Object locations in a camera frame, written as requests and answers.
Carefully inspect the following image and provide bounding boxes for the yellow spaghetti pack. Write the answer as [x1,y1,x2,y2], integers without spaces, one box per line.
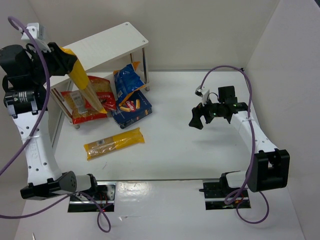
[60,47,108,114]
[83,127,145,161]

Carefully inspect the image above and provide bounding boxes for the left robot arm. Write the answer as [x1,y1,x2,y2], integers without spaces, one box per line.
[0,42,98,200]

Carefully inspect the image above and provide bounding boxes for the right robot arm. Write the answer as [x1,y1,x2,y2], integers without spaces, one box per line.
[189,86,290,193]

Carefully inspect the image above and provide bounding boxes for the white shelf with metal legs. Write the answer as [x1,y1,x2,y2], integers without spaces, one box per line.
[43,21,151,130]

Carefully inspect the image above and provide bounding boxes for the blue orange pasta bag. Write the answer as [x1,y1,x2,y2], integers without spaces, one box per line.
[113,61,145,107]

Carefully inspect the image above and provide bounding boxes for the red macaroni bag upper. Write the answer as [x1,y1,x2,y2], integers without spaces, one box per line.
[88,75,117,111]

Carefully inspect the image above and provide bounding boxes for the red macaroni bag with label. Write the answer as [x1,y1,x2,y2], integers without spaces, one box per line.
[61,90,108,125]

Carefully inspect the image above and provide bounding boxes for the blue Barilla rigatoni box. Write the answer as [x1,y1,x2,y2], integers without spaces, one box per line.
[112,90,152,129]

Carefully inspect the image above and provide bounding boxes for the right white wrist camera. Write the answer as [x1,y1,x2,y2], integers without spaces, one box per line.
[195,86,210,106]

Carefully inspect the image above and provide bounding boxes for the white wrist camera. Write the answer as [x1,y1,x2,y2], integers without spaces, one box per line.
[25,22,46,43]
[195,86,210,106]

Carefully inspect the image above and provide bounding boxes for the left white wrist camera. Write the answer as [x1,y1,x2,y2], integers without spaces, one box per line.
[25,22,46,43]

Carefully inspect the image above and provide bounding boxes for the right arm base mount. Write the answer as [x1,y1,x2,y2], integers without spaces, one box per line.
[198,179,251,211]

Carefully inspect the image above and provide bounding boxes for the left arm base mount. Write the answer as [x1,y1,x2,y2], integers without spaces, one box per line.
[67,181,117,213]

